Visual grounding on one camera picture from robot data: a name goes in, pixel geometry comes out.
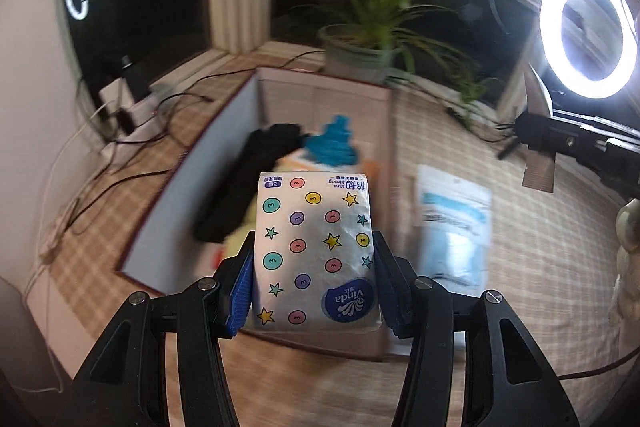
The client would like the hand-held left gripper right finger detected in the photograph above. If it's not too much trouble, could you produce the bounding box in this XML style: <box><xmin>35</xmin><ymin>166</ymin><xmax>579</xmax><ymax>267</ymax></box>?
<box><xmin>371</xmin><ymin>229</ymin><xmax>581</xmax><ymax>427</ymax></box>

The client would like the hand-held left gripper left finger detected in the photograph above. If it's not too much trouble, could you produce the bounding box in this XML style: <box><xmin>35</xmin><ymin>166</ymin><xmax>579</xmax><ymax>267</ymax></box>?
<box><xmin>72</xmin><ymin>231</ymin><xmax>257</xmax><ymax>427</ymax></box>

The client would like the yellow soft item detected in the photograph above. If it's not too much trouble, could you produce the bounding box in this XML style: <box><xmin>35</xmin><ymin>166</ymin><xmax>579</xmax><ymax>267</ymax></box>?
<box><xmin>225</xmin><ymin>227</ymin><xmax>256</xmax><ymax>253</ymax></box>

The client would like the star print tissue pack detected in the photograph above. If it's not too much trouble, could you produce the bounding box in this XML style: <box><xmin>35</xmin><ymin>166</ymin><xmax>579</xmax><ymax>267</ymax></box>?
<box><xmin>251</xmin><ymin>171</ymin><xmax>385</xmax><ymax>333</ymax></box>

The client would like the black cloth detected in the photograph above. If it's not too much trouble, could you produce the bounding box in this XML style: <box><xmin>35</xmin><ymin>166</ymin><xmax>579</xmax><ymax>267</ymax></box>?
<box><xmin>192</xmin><ymin>123</ymin><xmax>306</xmax><ymax>244</ymax></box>

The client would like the maroon cardboard box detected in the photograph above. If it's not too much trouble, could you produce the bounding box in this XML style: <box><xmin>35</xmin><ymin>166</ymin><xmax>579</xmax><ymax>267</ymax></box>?
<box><xmin>117</xmin><ymin>67</ymin><xmax>403</xmax><ymax>363</ymax></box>

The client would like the blue glove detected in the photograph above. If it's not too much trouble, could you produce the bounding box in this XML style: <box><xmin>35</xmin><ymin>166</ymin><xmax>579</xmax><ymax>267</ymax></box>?
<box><xmin>302</xmin><ymin>114</ymin><xmax>361</xmax><ymax>168</ymax></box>

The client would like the face mask packet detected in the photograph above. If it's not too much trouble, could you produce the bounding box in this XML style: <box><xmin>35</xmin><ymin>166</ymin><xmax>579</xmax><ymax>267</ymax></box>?
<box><xmin>415</xmin><ymin>164</ymin><xmax>493</xmax><ymax>298</ymax></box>

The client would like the plaid tablecloth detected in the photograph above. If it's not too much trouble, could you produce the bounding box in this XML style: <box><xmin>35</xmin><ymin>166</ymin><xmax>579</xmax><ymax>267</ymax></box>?
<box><xmin>30</xmin><ymin>52</ymin><xmax>640</xmax><ymax>427</ymax></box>

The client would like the grey rounded object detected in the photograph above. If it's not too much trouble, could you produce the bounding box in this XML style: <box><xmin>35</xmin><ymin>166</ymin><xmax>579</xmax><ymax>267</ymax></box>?
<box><xmin>0</xmin><ymin>277</ymin><xmax>56</xmax><ymax>395</ymax></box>

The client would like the small green plant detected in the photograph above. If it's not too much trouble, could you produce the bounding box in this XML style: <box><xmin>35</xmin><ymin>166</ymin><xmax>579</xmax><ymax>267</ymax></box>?
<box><xmin>445</xmin><ymin>62</ymin><xmax>501</xmax><ymax>130</ymax></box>

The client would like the white power strip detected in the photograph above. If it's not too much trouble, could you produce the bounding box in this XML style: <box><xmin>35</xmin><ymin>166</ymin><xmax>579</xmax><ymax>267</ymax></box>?
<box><xmin>97</xmin><ymin>79</ymin><xmax>166</xmax><ymax>142</ymax></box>

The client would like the black power adapter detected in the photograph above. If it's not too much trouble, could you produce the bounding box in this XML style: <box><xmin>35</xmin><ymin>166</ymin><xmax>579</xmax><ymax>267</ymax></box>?
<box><xmin>120</xmin><ymin>57</ymin><xmax>151</xmax><ymax>100</ymax></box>

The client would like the white beaded object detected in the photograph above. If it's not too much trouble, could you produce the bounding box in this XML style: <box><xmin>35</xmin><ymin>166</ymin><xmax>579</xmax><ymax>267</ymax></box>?
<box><xmin>607</xmin><ymin>199</ymin><xmax>640</xmax><ymax>328</ymax></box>

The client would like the potted green plant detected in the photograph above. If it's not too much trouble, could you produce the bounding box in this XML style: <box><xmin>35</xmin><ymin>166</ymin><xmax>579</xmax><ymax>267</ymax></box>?
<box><xmin>292</xmin><ymin>0</ymin><xmax>471</xmax><ymax>85</ymax></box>

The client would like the looped black cable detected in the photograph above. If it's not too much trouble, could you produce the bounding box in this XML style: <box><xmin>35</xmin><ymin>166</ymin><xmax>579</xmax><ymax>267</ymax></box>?
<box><xmin>55</xmin><ymin>92</ymin><xmax>211</xmax><ymax>228</ymax></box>

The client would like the black cable with switch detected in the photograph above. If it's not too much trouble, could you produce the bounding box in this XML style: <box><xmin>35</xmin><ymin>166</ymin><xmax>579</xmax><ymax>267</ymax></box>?
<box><xmin>445</xmin><ymin>104</ymin><xmax>526</xmax><ymax>160</ymax></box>

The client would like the brown cable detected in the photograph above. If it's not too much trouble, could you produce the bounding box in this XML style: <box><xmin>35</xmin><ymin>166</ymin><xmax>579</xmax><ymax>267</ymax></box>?
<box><xmin>555</xmin><ymin>347</ymin><xmax>640</xmax><ymax>380</ymax></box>

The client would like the white cable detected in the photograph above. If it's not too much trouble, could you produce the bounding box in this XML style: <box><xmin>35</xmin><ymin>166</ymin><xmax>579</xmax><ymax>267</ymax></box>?
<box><xmin>30</xmin><ymin>107</ymin><xmax>108</xmax><ymax>268</ymax></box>

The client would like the long black cable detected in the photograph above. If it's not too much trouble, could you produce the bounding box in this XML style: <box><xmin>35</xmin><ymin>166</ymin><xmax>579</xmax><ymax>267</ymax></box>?
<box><xmin>150</xmin><ymin>49</ymin><xmax>326</xmax><ymax>108</ymax></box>

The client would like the black ring light stand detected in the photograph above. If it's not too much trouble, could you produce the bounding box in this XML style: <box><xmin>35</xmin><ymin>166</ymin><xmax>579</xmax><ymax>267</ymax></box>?
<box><xmin>515</xmin><ymin>109</ymin><xmax>640</xmax><ymax>200</ymax></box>

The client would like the white ring light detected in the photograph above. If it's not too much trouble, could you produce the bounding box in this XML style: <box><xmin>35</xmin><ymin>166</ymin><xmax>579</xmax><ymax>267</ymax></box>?
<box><xmin>539</xmin><ymin>0</ymin><xmax>638</xmax><ymax>100</ymax></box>

